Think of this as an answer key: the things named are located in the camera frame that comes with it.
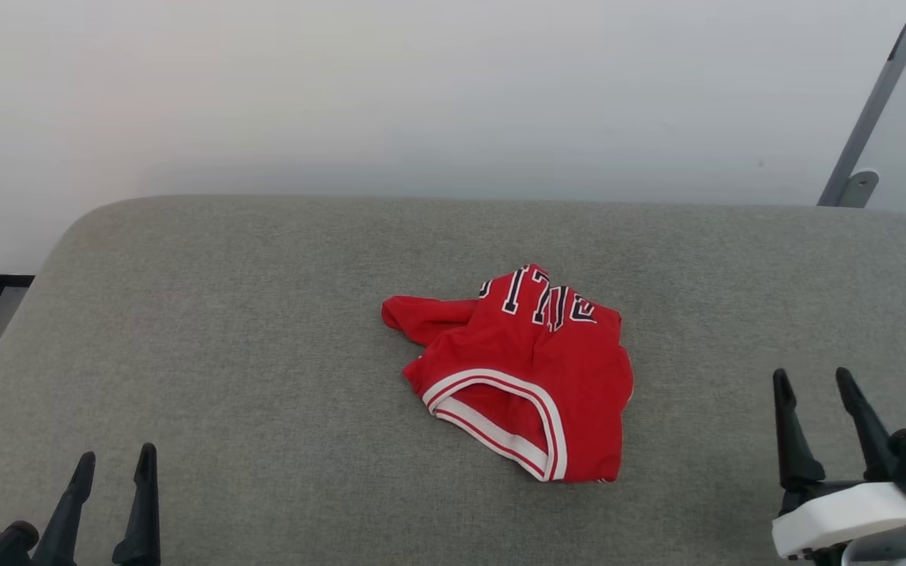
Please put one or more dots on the red basketball jersey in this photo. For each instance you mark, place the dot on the red basketball jersey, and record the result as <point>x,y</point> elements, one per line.
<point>579,377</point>

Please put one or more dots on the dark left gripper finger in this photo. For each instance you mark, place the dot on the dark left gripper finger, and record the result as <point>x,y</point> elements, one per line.
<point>68,519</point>
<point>142,527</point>

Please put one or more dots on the grey metal pole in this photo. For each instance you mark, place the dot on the grey metal pole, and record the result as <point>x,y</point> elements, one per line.
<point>882,94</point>

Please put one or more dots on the grey pole foot bracket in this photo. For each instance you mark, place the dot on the grey pole foot bracket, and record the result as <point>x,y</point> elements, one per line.
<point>858,189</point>

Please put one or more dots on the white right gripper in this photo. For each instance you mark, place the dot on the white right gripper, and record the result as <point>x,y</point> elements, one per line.
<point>854,515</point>

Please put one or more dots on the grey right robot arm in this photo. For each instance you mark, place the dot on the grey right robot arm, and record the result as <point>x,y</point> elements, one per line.
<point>893,550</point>

